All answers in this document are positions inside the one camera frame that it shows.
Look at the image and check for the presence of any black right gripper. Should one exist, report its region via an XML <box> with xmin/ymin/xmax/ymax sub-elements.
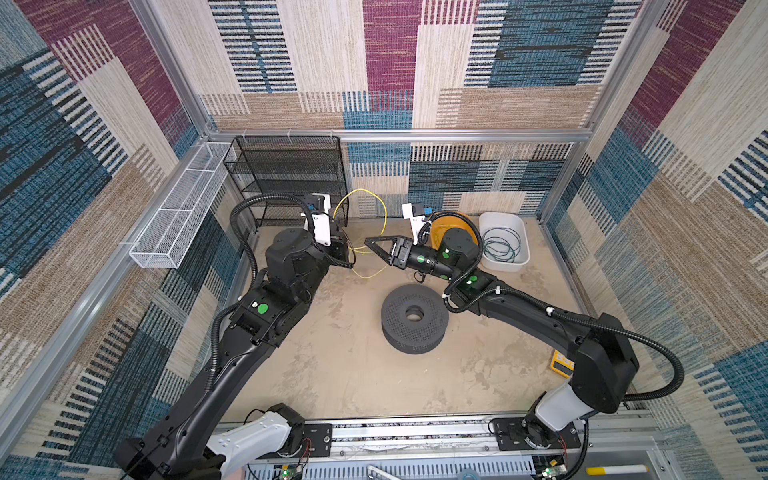
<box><xmin>365</xmin><ymin>235</ymin><xmax>458</xmax><ymax>282</ymax></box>

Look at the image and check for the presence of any yellow cable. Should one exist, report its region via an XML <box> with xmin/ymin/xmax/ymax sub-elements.
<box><xmin>332</xmin><ymin>188</ymin><xmax>390</xmax><ymax>280</ymax></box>

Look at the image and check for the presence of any dark grey cable spool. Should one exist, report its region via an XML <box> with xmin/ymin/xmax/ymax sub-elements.
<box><xmin>381</xmin><ymin>284</ymin><xmax>449</xmax><ymax>355</ymax></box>

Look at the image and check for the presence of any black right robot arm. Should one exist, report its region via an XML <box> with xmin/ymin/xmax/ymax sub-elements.
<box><xmin>365</xmin><ymin>211</ymin><xmax>685</xmax><ymax>449</ymax></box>

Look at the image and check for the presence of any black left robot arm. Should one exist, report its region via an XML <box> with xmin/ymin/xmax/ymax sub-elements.
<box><xmin>114</xmin><ymin>193</ymin><xmax>352</xmax><ymax>479</ymax></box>

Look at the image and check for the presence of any yellow plastic bin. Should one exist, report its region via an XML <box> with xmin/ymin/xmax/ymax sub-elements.
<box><xmin>429</xmin><ymin>211</ymin><xmax>479</xmax><ymax>251</ymax></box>

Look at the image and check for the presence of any black mesh shelf rack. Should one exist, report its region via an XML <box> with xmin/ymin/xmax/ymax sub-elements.
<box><xmin>224</xmin><ymin>136</ymin><xmax>349</xmax><ymax>206</ymax></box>

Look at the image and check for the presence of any white plastic bin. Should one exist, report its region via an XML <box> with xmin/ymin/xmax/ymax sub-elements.
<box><xmin>479</xmin><ymin>212</ymin><xmax>531</xmax><ymax>272</ymax></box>

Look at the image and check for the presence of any yellow handheld device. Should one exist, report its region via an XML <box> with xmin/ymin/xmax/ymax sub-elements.
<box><xmin>550</xmin><ymin>350</ymin><xmax>575</xmax><ymax>378</ymax></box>

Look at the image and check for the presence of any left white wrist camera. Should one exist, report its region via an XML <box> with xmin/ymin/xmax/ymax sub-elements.
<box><xmin>303</xmin><ymin>193</ymin><xmax>331</xmax><ymax>247</ymax></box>

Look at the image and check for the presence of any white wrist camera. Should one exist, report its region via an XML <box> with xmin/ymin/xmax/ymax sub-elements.
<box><xmin>401</xmin><ymin>203</ymin><xmax>435</xmax><ymax>246</ymax></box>
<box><xmin>303</xmin><ymin>193</ymin><xmax>331</xmax><ymax>247</ymax></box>

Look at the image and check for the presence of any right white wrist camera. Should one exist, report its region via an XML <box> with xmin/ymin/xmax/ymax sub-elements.
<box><xmin>401</xmin><ymin>203</ymin><xmax>435</xmax><ymax>246</ymax></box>

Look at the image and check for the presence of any green cable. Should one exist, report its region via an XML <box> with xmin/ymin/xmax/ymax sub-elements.
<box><xmin>483</xmin><ymin>226</ymin><xmax>522</xmax><ymax>264</ymax></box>

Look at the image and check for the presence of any white wire mesh tray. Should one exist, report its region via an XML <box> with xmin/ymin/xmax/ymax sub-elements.
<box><xmin>129</xmin><ymin>142</ymin><xmax>230</xmax><ymax>269</ymax></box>

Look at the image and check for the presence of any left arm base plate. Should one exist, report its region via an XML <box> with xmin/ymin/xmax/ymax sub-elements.
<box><xmin>261</xmin><ymin>423</ymin><xmax>333</xmax><ymax>459</ymax></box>

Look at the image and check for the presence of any aluminium mounting rail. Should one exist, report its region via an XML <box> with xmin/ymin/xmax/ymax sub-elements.
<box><xmin>161</xmin><ymin>411</ymin><xmax>661</xmax><ymax>480</ymax></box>

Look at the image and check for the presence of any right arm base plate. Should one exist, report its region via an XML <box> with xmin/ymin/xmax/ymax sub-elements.
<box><xmin>488</xmin><ymin>416</ymin><xmax>582</xmax><ymax>451</ymax></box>

